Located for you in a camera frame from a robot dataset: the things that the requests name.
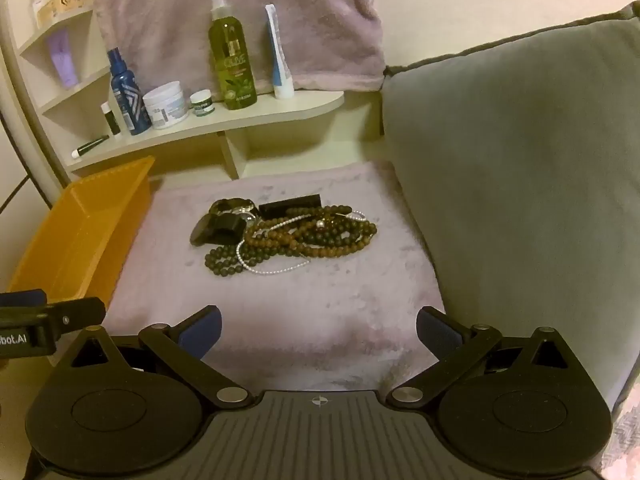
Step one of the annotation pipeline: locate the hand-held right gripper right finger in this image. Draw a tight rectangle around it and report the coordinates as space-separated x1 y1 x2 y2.
387 306 571 406

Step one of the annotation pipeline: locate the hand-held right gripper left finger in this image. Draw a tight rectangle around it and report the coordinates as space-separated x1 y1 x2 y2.
70 305 251 408

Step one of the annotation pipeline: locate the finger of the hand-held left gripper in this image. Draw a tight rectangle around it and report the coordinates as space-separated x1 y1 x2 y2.
47 297 107 335
0 289 47 309

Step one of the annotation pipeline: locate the dark bead necklace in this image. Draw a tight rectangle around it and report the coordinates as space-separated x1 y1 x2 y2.
205 204 378 278

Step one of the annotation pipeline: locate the orange plastic tray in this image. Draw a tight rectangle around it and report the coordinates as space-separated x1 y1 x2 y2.
7 156 156 306

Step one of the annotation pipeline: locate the white pearl strand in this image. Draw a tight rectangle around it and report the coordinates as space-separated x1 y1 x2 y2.
236 212 368 276

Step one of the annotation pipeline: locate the black hair clip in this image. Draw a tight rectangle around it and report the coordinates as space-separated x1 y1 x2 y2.
190 211 243 247

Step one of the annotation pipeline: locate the brown bead necklace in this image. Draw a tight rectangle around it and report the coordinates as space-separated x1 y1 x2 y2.
243 212 371 267

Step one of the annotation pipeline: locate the metal wristwatch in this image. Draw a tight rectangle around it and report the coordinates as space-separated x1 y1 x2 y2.
209 197 258 222

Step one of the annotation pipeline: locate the black rectangular case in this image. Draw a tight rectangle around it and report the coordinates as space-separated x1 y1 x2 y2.
257 194 322 220

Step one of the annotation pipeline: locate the pink fluffy towel mat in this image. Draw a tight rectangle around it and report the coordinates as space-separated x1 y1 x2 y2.
102 160 446 391

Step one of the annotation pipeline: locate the black tube with white cap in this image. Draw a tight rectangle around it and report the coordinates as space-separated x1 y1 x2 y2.
71 135 110 158

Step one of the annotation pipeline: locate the grey cushion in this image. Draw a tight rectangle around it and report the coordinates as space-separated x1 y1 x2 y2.
382 2 640 411

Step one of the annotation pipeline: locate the lip balm stick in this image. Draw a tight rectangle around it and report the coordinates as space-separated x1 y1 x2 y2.
100 101 122 137

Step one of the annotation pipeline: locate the blue spray bottle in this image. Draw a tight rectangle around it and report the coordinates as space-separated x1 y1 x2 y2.
107 47 151 136

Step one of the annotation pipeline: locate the patterned bedsheet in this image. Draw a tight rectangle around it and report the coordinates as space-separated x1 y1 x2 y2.
607 395 640 466

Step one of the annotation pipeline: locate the cream wooden shelf unit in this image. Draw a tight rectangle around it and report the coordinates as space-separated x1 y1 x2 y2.
0 0 346 183

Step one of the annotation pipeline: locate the white cream jar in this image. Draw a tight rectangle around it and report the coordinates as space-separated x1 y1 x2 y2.
142 81 190 130

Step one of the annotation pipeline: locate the small green-label jar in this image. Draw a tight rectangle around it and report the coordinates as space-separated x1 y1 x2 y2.
189 89 216 118

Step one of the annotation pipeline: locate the purple tube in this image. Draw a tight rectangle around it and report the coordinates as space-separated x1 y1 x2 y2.
48 30 80 88

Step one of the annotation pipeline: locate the green spray bottle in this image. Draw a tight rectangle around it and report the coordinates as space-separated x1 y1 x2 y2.
208 0 257 111

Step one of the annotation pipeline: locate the white and blue tube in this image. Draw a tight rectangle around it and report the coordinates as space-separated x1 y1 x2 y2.
264 4 296 99

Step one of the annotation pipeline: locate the patterned beige box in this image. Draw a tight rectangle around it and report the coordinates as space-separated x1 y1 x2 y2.
40 0 93 23

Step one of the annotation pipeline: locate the pink hanging towel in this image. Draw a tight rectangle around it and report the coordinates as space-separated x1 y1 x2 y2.
87 0 386 93

